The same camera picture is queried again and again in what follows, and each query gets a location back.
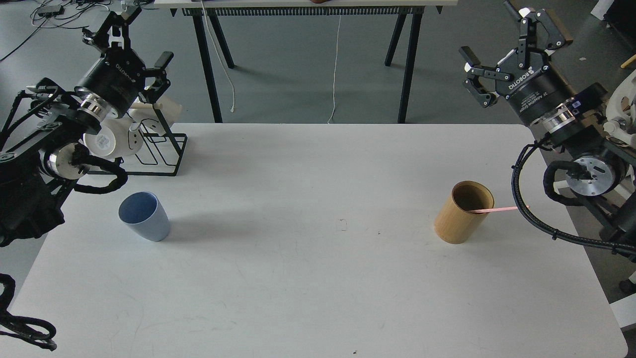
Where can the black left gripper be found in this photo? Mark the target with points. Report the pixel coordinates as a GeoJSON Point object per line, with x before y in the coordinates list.
{"type": "Point", "coordinates": [117, 76]}

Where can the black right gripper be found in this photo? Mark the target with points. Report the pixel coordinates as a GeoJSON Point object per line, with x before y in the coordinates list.
{"type": "Point", "coordinates": [534, 92]}

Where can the blue cup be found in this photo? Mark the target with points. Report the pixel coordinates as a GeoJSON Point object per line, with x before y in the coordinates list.
{"type": "Point", "coordinates": [143, 213]}

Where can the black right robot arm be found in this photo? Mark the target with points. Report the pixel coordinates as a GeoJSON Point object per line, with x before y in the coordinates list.
{"type": "Point", "coordinates": [542, 30]}

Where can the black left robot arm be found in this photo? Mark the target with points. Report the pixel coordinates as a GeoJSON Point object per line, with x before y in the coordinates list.
{"type": "Point", "coordinates": [42, 159]}

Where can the white mug behind rack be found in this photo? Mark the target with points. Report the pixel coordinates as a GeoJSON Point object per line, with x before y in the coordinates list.
{"type": "Point", "coordinates": [145, 114]}

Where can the bamboo cylinder holder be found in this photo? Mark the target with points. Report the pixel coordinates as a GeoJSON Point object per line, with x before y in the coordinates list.
{"type": "Point", "coordinates": [456, 221]}

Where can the black wire mug rack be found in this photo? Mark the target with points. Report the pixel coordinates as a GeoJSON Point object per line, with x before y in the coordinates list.
{"type": "Point", "coordinates": [160, 155]}

